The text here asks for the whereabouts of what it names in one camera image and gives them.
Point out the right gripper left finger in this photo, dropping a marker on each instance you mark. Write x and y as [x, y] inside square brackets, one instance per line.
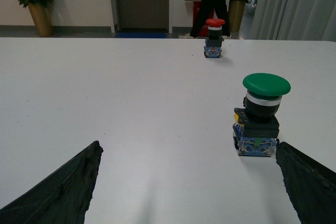
[62, 197]

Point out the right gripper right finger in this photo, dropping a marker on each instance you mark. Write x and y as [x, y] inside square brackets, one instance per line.
[309, 185]

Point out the green mushroom push button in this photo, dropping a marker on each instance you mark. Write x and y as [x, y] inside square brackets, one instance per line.
[256, 129]

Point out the red mushroom push button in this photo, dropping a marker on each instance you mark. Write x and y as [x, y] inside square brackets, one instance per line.
[213, 43]

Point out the blue floor mat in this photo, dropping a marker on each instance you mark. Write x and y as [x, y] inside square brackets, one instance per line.
[140, 35]

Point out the grey curtain right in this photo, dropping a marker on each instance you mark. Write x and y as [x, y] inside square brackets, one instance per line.
[294, 20]

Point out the red fire extinguisher cabinet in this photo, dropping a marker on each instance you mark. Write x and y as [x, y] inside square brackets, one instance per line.
[205, 9]

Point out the grey door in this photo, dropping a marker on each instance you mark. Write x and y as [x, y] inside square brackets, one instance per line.
[143, 14]

